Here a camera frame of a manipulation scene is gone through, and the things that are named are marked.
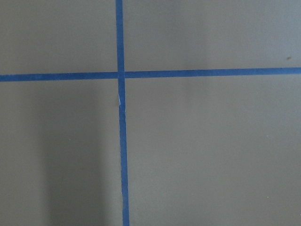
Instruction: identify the blue tape strip lengthwise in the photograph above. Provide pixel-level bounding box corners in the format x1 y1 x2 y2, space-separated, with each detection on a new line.
116 0 130 226

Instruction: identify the blue tape strip crosswise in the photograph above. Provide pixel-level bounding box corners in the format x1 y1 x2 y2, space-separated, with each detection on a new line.
0 67 301 82

